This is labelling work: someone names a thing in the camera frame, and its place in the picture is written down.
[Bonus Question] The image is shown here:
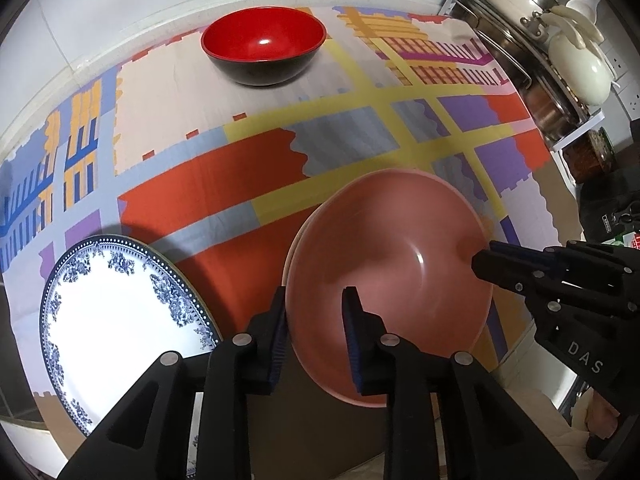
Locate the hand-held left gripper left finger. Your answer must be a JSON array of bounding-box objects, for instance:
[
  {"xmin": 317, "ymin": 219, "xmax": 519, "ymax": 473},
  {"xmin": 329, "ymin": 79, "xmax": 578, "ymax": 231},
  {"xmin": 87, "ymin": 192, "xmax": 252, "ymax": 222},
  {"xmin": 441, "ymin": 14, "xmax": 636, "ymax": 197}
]
[{"xmin": 57, "ymin": 287, "xmax": 289, "ymax": 480}]

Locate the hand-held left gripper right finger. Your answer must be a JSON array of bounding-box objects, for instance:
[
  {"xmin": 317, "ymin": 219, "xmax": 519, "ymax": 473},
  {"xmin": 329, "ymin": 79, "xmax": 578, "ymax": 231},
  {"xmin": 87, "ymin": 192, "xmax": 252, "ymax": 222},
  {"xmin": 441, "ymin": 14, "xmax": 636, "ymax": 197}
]
[{"xmin": 342, "ymin": 287, "xmax": 581, "ymax": 480}]

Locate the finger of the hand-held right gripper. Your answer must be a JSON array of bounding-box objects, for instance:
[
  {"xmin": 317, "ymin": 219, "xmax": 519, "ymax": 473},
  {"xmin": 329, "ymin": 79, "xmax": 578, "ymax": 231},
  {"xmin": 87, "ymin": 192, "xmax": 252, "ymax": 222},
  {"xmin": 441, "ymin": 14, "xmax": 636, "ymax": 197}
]
[
  {"xmin": 489, "ymin": 240, "xmax": 640, "ymax": 283},
  {"xmin": 471, "ymin": 254, "xmax": 640, "ymax": 318}
]

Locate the pink bowl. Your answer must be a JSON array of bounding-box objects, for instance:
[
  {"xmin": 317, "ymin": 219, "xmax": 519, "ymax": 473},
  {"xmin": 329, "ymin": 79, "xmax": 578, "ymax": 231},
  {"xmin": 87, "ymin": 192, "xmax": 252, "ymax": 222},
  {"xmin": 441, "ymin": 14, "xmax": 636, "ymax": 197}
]
[{"xmin": 285, "ymin": 170, "xmax": 493, "ymax": 407}]

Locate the large blue floral plate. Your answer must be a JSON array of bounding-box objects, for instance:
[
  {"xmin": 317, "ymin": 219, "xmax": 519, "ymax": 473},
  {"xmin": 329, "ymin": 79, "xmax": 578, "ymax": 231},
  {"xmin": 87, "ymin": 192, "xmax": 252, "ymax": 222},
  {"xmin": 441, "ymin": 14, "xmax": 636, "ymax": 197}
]
[{"xmin": 39, "ymin": 234, "xmax": 223, "ymax": 438}]

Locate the person's right hand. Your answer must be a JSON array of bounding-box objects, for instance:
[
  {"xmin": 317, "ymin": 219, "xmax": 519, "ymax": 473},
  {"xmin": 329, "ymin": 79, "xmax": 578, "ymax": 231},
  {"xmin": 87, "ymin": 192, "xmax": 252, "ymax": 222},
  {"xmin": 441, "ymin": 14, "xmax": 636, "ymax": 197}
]
[{"xmin": 570, "ymin": 390, "xmax": 626, "ymax": 443}]

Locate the brown paper sheet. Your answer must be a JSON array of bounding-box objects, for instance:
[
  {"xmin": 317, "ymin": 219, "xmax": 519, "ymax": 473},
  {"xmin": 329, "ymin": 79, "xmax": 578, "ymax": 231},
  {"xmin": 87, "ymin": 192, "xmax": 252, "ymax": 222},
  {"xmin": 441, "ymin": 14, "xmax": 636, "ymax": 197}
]
[{"xmin": 35, "ymin": 160, "xmax": 586, "ymax": 480}]

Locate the black kitchen appliance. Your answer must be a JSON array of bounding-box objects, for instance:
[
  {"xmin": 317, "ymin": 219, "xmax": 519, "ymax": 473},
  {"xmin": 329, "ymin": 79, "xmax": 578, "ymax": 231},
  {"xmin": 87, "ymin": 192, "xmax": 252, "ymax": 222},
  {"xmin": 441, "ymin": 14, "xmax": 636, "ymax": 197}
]
[{"xmin": 580, "ymin": 165, "xmax": 640, "ymax": 246}]

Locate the green label package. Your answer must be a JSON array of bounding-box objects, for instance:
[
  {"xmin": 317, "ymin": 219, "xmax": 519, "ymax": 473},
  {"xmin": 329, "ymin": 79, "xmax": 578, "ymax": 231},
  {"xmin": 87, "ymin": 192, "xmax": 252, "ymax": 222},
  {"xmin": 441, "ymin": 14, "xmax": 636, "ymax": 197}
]
[{"xmin": 602, "ymin": 232, "xmax": 640, "ymax": 252}]

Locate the glass jar of chili sauce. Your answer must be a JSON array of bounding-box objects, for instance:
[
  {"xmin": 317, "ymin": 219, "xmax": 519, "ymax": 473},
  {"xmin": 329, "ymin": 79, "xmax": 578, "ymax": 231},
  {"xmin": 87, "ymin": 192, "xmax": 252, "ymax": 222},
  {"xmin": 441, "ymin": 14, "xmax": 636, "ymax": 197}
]
[{"xmin": 567, "ymin": 127, "xmax": 617, "ymax": 185}]

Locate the white kitchen rack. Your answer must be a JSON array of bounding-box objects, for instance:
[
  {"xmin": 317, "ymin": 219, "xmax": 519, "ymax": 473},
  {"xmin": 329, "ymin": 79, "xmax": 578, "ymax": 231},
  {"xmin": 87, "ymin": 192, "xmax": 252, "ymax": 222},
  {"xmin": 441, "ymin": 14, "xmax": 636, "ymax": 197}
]
[{"xmin": 437, "ymin": 0, "xmax": 606, "ymax": 151}]

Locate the wide steel pot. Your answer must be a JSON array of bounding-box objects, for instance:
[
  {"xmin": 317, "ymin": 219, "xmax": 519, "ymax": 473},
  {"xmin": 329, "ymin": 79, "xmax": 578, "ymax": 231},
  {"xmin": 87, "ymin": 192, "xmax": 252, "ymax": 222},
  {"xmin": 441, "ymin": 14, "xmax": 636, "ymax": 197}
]
[{"xmin": 520, "ymin": 80, "xmax": 577, "ymax": 142}]

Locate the colourful patterned table mat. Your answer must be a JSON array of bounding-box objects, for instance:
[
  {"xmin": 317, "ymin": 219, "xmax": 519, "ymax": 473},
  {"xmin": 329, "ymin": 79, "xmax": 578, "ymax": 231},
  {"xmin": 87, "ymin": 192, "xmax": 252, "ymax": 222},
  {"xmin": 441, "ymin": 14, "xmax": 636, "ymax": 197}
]
[{"xmin": 0, "ymin": 5, "xmax": 558, "ymax": 401}]

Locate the cream ceramic pot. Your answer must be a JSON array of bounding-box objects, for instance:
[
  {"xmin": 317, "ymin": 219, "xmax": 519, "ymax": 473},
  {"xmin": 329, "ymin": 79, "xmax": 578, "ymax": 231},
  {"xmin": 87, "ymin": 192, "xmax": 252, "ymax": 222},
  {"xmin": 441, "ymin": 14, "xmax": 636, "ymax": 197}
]
[{"xmin": 540, "ymin": 2, "xmax": 615, "ymax": 107}]

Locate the red and black bowl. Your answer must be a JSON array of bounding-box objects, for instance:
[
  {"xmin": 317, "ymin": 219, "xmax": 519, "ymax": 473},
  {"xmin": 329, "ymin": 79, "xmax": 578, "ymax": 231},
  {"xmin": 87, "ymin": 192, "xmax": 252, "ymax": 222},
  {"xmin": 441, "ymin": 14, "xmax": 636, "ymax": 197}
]
[{"xmin": 201, "ymin": 7, "xmax": 327, "ymax": 87}]

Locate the steel pot with long handle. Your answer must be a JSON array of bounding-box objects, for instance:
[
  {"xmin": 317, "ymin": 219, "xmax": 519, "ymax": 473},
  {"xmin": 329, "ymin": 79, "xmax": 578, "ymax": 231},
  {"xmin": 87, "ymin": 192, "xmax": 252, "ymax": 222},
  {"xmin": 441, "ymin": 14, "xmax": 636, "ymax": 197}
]
[{"xmin": 465, "ymin": 10, "xmax": 532, "ymax": 91}]

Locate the white wall socket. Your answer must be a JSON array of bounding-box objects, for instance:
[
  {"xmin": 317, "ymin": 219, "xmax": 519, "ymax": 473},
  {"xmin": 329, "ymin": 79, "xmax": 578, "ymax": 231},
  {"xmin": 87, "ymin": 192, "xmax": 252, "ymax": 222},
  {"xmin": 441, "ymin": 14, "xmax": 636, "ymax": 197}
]
[{"xmin": 602, "ymin": 45, "xmax": 638, "ymax": 93}]

